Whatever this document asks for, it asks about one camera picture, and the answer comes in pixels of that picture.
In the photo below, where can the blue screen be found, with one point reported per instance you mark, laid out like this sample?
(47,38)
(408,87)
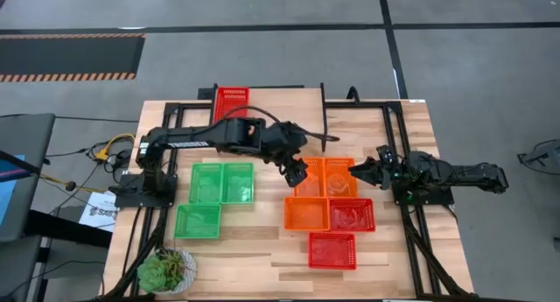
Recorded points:
(8,192)

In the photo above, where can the white printed paper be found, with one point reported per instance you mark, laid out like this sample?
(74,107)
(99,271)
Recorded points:
(98,210)

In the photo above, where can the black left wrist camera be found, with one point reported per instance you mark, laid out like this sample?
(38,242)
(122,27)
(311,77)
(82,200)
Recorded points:
(297,174)

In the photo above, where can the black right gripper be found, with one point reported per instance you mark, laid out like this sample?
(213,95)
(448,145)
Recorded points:
(386,177)

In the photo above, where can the black metal table frame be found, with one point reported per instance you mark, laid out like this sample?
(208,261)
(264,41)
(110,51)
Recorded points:
(413,240)

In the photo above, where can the black hazard-striped floor mat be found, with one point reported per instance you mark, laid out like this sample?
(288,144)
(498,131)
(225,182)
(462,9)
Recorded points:
(65,57)

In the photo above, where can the orange plastic basket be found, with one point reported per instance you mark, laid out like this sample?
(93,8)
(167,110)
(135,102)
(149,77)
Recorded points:
(339,179)
(306,213)
(314,184)

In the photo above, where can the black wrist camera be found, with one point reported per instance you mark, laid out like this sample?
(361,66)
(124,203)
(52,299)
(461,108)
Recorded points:
(297,174)
(385,155)

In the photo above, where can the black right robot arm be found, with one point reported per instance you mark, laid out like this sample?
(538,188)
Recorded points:
(459,175)

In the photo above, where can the red plastic basket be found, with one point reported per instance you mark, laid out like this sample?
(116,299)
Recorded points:
(352,214)
(231,100)
(331,250)

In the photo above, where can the small black box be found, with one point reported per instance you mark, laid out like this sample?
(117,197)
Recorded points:
(205,94)

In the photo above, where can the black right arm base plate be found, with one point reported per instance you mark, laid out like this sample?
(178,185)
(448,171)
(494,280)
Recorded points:
(437,199)

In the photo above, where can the black chair base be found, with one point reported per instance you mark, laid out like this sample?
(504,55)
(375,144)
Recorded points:
(544,155)

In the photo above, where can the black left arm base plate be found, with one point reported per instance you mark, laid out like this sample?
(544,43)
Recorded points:
(131,197)

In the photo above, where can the black curved hook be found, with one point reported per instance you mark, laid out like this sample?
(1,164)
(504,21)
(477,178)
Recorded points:
(353,93)

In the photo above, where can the green succulent in white pot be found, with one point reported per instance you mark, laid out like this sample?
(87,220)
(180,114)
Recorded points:
(159,271)

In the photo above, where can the grey side desk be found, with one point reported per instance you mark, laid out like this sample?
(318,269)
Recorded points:
(26,135)

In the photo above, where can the black desk beam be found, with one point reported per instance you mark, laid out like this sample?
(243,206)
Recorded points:
(70,227)

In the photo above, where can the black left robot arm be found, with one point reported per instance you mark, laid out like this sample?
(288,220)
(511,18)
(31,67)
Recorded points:
(192,138)

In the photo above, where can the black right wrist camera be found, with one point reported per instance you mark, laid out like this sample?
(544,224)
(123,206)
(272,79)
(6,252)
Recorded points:
(385,155)

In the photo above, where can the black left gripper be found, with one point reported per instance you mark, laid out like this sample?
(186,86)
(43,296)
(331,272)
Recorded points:
(289,155)

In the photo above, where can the wooden shelf with black legs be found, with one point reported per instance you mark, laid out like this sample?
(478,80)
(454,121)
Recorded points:
(289,105)

